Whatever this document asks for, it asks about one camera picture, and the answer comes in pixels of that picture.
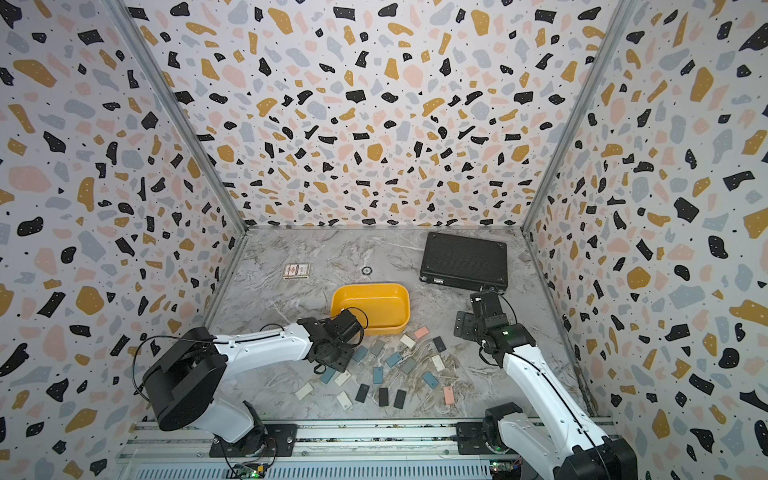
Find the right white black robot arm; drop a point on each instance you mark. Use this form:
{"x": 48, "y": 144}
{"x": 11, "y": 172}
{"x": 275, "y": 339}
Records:
{"x": 569, "y": 445}

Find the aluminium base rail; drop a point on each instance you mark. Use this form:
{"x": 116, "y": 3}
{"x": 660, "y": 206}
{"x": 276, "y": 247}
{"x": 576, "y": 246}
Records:
{"x": 324, "y": 449}

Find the black hard case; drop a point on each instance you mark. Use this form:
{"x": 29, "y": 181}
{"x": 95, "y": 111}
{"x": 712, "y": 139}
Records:
{"x": 465, "y": 263}

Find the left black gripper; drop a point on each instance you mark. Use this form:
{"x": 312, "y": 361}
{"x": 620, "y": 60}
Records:
{"x": 343, "y": 365}

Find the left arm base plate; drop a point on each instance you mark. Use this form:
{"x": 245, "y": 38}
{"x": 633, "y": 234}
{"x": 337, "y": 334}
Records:
{"x": 271, "y": 440}

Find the small card box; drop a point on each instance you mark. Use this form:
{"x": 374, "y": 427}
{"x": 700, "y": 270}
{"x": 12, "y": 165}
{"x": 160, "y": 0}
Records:
{"x": 296, "y": 271}

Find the black eraser bottom left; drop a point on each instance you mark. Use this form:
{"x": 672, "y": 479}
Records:
{"x": 362, "y": 393}

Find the pink eraser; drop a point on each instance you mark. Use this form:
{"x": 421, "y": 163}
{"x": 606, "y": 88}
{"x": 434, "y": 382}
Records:
{"x": 449, "y": 395}
{"x": 420, "y": 333}

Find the black eraser bottom right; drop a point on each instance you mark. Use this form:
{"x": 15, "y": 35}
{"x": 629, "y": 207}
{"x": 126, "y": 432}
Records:
{"x": 400, "y": 399}

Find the black eraser bottom middle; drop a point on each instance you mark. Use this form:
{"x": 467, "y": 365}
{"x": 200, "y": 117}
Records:
{"x": 383, "y": 397}

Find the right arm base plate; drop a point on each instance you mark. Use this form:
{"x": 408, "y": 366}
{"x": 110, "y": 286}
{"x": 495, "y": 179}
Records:
{"x": 476, "y": 438}

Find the blue eraser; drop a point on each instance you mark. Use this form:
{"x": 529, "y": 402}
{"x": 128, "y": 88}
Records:
{"x": 393, "y": 359}
{"x": 430, "y": 380}
{"x": 360, "y": 354}
{"x": 378, "y": 375}
{"x": 328, "y": 375}

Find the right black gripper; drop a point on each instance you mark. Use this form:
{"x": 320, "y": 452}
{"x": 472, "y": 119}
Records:
{"x": 464, "y": 320}

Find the black eraser upper right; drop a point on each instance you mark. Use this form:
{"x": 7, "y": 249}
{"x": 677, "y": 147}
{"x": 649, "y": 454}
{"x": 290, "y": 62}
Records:
{"x": 439, "y": 344}

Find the white eraser bottom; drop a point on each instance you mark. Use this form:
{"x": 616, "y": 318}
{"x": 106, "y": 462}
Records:
{"x": 344, "y": 400}

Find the yellow plastic storage box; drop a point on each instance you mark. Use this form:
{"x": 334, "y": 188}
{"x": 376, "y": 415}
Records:
{"x": 382, "y": 308}

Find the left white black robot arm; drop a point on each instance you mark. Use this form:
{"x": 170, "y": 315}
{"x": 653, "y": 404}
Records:
{"x": 182, "y": 385}

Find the white eraser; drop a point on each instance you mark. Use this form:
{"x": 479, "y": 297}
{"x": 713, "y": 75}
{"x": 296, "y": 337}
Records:
{"x": 344, "y": 400}
{"x": 342, "y": 378}
{"x": 304, "y": 391}
{"x": 407, "y": 341}
{"x": 438, "y": 363}

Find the black eraser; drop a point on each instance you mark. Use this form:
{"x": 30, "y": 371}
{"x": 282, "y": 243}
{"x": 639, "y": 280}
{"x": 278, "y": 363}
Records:
{"x": 400, "y": 399}
{"x": 383, "y": 397}
{"x": 439, "y": 344}
{"x": 362, "y": 393}

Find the grey eraser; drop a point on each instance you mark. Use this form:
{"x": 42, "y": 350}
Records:
{"x": 377, "y": 348}
{"x": 408, "y": 366}

